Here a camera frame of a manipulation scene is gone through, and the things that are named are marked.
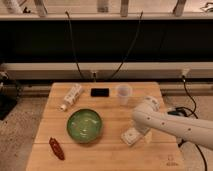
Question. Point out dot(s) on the red brown chili toy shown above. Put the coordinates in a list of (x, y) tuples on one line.
[(57, 150)]

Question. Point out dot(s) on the green bowl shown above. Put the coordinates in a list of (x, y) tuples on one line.
[(84, 126)]

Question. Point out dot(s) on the dark equipment at left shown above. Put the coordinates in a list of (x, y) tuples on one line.
[(7, 102)]

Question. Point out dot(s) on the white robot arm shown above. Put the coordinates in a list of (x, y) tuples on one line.
[(146, 115)]

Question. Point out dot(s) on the white sponge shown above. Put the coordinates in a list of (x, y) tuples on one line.
[(130, 136)]

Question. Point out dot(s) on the white tube bottle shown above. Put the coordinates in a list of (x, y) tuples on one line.
[(71, 97)]

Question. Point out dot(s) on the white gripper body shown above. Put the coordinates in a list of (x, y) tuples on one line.
[(143, 132)]

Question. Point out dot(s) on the black rectangular block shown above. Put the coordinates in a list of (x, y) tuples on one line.
[(99, 92)]

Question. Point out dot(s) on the clear plastic cup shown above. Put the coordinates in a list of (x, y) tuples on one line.
[(124, 92)]

